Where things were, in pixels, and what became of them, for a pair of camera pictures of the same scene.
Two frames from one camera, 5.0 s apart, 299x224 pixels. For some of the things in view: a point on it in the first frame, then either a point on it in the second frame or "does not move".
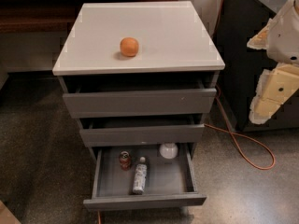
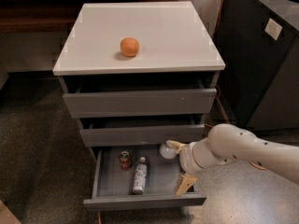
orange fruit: [129, 47] does not move
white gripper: [284, 38] → [187, 160]
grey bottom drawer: [169, 181] does not move
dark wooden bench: [57, 13] does not move
